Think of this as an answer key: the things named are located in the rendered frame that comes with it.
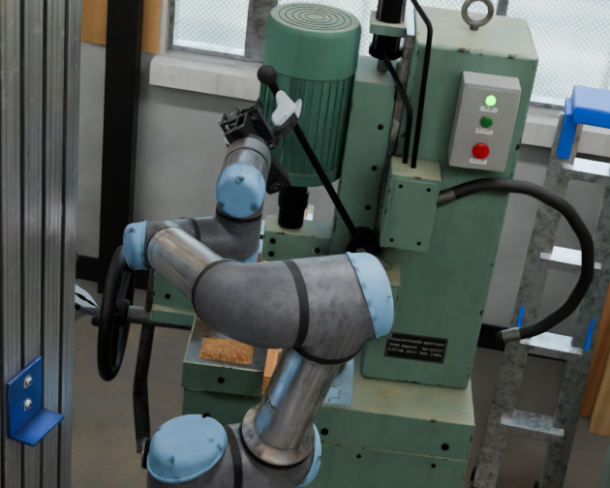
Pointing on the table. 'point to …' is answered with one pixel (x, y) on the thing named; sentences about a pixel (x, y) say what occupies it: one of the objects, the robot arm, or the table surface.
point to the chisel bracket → (294, 239)
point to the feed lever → (368, 242)
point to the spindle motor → (312, 82)
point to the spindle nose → (292, 206)
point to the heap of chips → (226, 350)
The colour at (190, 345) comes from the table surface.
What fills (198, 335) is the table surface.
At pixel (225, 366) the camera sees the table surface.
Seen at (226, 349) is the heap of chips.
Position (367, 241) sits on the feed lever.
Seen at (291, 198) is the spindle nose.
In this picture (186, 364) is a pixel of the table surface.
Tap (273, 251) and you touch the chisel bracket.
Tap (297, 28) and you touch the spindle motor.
